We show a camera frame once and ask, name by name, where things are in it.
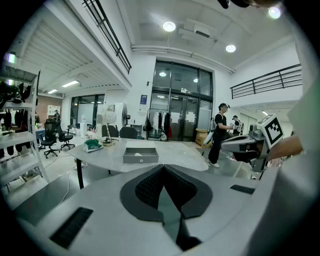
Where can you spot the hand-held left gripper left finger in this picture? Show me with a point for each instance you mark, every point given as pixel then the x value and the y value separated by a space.
pixel 140 197

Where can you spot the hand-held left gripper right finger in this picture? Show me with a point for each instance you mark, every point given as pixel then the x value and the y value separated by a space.
pixel 192 197

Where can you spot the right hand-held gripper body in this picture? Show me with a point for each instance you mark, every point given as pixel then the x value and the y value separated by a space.
pixel 273 130

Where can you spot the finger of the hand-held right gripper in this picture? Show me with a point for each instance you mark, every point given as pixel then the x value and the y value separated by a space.
pixel 247 156
pixel 235 144

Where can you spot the white box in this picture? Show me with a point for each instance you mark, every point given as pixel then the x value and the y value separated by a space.
pixel 140 159

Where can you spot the person's right forearm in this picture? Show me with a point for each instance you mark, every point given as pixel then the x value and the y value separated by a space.
pixel 287 147

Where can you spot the cardboard box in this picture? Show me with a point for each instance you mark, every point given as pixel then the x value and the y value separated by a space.
pixel 201 136

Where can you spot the black balcony railing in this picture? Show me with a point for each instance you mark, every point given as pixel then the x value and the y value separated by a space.
pixel 267 82
pixel 110 35

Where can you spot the dark grey armchair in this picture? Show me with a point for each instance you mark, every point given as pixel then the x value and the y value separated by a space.
pixel 110 131
pixel 128 133

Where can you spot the white black bag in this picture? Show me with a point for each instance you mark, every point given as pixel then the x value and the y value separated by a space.
pixel 163 136

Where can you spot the person's white shirt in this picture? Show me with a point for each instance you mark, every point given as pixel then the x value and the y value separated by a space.
pixel 300 200

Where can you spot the green tissue packet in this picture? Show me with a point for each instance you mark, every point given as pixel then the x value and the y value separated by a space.
pixel 92 145

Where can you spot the black clothes rack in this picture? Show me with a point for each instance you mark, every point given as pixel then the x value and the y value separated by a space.
pixel 158 122

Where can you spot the black framed glass door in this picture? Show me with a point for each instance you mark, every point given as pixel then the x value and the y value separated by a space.
pixel 182 82

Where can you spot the gold globe table lamp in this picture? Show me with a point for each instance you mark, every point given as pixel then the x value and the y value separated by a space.
pixel 109 117

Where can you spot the white water dispenser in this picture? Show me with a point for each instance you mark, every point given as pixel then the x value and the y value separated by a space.
pixel 83 130

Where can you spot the round ceiling light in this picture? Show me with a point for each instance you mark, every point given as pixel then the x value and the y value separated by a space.
pixel 274 12
pixel 230 48
pixel 169 26

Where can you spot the black office chair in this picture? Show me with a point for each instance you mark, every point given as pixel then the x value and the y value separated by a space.
pixel 63 136
pixel 50 135

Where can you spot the blue table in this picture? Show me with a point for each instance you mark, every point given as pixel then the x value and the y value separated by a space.
pixel 40 135

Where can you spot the ceiling air conditioner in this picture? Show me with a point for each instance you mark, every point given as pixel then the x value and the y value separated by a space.
pixel 197 31

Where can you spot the white bookshelf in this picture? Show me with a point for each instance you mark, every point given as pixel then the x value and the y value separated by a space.
pixel 51 111

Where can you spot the person's head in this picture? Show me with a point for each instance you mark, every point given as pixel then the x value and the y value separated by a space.
pixel 262 2

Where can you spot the white metal shelf rack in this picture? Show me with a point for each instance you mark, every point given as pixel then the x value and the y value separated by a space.
pixel 20 140

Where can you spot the long ceiling tube light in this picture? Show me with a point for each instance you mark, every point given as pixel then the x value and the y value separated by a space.
pixel 70 83

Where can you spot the short ceiling tube light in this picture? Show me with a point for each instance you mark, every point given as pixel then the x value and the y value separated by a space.
pixel 52 91

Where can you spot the blue wall poster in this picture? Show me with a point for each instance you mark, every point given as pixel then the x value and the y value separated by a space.
pixel 143 101

